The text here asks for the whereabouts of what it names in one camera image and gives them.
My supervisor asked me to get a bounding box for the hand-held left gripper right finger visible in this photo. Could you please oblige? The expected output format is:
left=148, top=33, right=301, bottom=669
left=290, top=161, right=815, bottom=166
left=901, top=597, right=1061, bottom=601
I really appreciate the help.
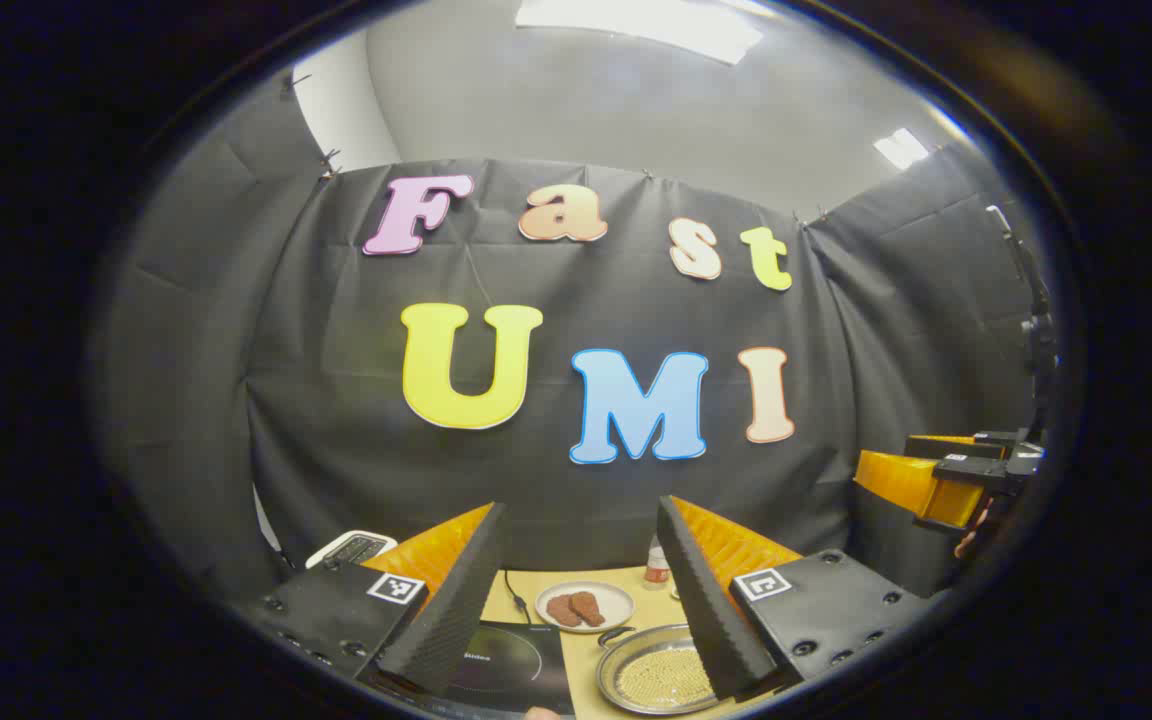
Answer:
left=656, top=495, right=937, bottom=701

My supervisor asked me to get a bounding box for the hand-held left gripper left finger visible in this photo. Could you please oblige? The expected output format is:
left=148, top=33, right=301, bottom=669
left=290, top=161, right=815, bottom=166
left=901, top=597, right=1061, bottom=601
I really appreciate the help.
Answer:
left=254, top=502, right=509, bottom=698

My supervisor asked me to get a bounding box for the black induction cooktop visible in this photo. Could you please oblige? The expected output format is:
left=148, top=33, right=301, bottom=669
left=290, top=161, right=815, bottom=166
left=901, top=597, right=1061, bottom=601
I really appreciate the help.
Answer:
left=361, top=620, right=577, bottom=717

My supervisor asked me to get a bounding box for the stainless steel pot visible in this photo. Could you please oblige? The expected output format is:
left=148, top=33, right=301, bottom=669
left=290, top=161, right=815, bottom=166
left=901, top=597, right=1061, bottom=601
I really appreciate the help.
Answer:
left=594, top=622, right=737, bottom=717

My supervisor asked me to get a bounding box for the pile of yellow soybeans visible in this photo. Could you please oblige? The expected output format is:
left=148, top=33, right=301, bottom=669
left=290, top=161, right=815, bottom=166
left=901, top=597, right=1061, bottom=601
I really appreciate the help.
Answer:
left=616, top=645, right=717, bottom=706

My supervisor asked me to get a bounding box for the round white plate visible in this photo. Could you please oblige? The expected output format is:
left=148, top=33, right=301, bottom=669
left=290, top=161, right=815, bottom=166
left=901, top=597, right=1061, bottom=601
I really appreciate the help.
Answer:
left=534, top=581, right=635, bottom=635

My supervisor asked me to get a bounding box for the white toaster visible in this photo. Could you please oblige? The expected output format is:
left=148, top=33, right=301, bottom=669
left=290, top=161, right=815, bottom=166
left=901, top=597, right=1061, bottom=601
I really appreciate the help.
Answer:
left=306, top=530, right=399, bottom=571

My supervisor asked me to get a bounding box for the small ceiling light panel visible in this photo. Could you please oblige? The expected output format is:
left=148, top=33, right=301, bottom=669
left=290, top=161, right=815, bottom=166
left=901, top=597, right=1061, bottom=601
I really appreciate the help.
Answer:
left=873, top=127, right=932, bottom=171

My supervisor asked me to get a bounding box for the large ceiling light panel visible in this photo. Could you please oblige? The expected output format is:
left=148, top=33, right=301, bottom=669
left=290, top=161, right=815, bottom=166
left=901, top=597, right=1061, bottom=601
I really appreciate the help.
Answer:
left=516, top=0, right=765, bottom=66

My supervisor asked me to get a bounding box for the black power cable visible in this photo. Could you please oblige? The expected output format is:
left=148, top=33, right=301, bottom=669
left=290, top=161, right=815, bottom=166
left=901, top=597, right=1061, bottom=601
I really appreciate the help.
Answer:
left=503, top=570, right=533, bottom=626

